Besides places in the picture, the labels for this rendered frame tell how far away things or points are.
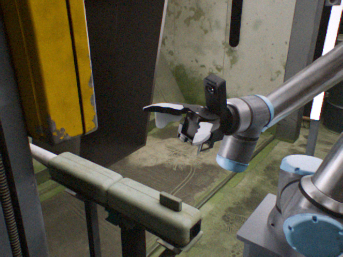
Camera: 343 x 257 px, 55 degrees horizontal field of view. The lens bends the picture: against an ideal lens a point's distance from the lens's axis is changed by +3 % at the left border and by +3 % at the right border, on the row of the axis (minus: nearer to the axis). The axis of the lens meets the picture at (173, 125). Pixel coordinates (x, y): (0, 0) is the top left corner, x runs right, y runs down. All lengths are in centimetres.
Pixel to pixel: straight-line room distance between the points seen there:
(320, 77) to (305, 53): 224
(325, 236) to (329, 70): 43
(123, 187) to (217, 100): 29
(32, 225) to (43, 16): 21
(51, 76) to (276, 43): 303
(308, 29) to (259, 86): 68
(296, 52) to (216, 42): 82
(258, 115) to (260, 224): 55
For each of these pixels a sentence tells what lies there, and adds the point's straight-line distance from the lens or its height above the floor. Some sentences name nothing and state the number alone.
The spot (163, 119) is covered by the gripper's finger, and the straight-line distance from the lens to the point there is 71.
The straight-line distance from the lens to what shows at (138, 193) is 50.
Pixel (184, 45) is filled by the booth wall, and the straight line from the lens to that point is 375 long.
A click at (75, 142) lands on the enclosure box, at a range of 166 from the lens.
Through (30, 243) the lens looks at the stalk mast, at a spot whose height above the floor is 118.
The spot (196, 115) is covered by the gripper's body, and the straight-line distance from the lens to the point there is 69.
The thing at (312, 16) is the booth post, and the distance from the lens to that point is 316.
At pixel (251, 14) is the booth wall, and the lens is 334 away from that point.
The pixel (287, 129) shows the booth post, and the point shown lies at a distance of 342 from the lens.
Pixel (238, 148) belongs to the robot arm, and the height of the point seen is 104.
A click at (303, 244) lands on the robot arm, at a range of 98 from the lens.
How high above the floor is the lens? 143
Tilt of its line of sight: 23 degrees down
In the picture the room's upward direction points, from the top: straight up
